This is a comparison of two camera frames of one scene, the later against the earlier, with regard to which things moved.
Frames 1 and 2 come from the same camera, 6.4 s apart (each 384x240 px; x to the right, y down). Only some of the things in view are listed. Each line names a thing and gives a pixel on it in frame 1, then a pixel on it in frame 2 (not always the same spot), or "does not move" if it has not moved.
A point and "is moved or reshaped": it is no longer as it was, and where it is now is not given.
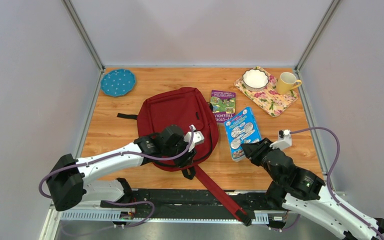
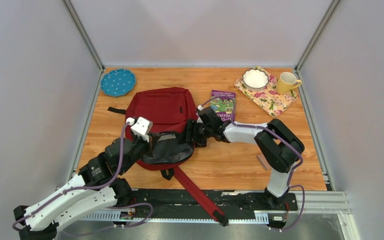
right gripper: (262, 146) -> (192, 124)
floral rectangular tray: (268, 99) does not move
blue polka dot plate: (117, 82) does not move
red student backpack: (184, 107) is moved or reshaped
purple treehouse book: (224, 104) does not move
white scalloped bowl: (255, 80) does not move
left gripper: (186, 160) -> (153, 138)
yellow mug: (287, 81) does not move
